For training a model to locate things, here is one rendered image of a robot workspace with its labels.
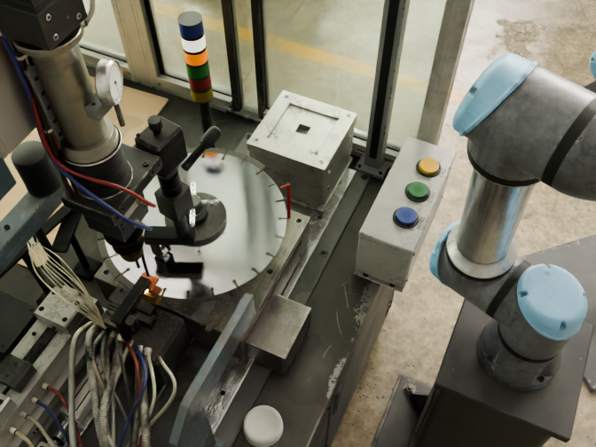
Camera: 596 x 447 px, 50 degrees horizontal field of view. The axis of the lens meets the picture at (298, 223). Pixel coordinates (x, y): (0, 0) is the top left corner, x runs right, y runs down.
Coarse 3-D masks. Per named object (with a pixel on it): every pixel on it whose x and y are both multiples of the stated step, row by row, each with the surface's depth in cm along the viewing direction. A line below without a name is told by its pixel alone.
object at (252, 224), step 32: (224, 160) 124; (224, 192) 119; (256, 192) 119; (160, 224) 115; (256, 224) 115; (192, 256) 110; (224, 256) 110; (256, 256) 110; (160, 288) 107; (192, 288) 107; (224, 288) 107
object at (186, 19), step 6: (186, 12) 117; (192, 12) 117; (198, 12) 117; (180, 18) 117; (186, 18) 117; (192, 18) 117; (198, 18) 117; (180, 24) 116; (186, 24) 115; (192, 24) 115; (198, 24) 116; (180, 30) 117; (186, 30) 116; (192, 30) 116; (198, 30) 117; (186, 36) 117; (192, 36) 117; (198, 36) 118
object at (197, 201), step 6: (192, 186) 113; (192, 192) 113; (192, 198) 111; (198, 198) 111; (198, 204) 111; (204, 204) 111; (210, 204) 112; (216, 204) 112; (192, 210) 110; (198, 210) 112; (192, 216) 109; (192, 222) 109
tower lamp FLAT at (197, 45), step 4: (200, 36) 118; (204, 36) 120; (184, 40) 118; (188, 40) 118; (192, 40) 118; (196, 40) 118; (200, 40) 119; (204, 40) 120; (184, 44) 119; (188, 44) 119; (192, 44) 119; (196, 44) 119; (200, 44) 119; (204, 44) 121; (184, 48) 120; (188, 48) 119; (192, 48) 119; (196, 48) 119; (200, 48) 120; (204, 48) 121; (188, 52) 120; (192, 52) 120; (196, 52) 120
